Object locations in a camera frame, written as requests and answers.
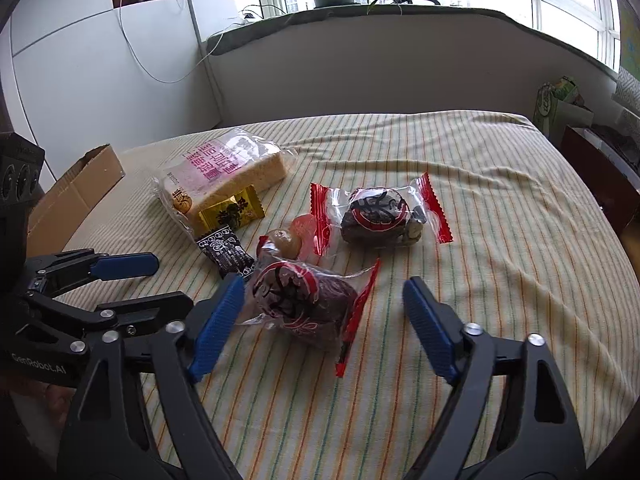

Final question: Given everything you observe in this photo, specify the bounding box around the small black snack packet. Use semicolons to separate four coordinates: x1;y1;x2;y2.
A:
195;225;256;281

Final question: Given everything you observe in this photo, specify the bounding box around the white lace cloth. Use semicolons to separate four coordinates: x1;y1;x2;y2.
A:
612;67;640;121

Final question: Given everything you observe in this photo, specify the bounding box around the round brown candy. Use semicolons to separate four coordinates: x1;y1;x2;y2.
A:
257;229;302;261

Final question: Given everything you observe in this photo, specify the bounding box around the green paper bag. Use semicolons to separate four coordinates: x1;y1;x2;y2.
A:
532;76;596;143

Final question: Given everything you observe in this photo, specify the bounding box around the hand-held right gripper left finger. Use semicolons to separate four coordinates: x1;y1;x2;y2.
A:
56;272;246;480

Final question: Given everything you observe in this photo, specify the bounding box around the round pink candy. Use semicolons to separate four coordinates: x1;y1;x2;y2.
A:
291;214;326;241

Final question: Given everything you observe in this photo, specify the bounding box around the yellow snack packet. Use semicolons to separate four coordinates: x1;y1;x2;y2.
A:
199;185;266;231

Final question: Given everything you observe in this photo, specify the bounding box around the white cabinet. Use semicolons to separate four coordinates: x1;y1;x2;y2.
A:
0;0;223;196

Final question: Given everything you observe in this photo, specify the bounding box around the sliced bread packet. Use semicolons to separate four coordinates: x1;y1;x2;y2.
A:
152;129;296;241

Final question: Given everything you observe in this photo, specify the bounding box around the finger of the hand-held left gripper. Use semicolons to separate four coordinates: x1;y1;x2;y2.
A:
15;291;195;356
25;251;160;301

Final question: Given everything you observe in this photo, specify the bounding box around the dark red storage box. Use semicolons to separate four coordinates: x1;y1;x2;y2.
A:
560;122;640;231

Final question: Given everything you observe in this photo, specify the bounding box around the white cable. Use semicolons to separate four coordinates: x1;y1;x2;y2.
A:
119;0;251;84

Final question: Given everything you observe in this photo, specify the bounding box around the red-ended date packet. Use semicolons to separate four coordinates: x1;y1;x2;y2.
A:
310;172;455;256
235;257;382;377

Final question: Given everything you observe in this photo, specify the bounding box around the striped tablecloth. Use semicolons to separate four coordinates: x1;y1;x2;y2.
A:
50;110;640;480

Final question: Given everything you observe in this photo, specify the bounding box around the wall map poster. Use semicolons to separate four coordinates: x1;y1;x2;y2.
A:
617;0;640;81

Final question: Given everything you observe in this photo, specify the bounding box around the cardboard box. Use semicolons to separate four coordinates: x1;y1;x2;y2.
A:
25;143;126;258

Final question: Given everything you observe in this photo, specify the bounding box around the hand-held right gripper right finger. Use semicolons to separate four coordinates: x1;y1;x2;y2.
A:
402;276;587;480

